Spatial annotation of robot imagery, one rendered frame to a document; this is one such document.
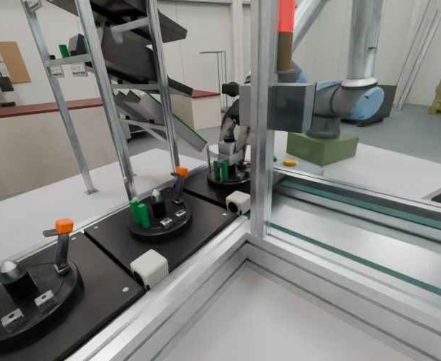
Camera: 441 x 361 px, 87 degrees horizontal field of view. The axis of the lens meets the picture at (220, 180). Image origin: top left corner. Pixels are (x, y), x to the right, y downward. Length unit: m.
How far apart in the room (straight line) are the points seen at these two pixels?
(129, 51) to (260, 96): 0.43
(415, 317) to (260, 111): 0.37
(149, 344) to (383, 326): 0.36
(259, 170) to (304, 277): 0.21
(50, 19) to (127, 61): 6.54
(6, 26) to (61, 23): 1.00
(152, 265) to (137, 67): 0.52
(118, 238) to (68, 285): 0.13
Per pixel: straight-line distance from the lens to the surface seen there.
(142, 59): 0.74
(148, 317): 0.39
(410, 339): 0.50
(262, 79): 0.37
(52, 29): 7.21
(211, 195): 0.61
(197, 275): 0.42
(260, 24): 0.38
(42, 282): 0.48
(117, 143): 0.66
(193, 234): 0.49
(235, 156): 0.65
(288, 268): 0.49
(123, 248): 0.50
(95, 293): 0.44
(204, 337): 0.48
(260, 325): 0.49
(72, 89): 7.16
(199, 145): 0.86
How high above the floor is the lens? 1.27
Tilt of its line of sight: 26 degrees down
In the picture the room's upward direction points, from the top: 4 degrees counter-clockwise
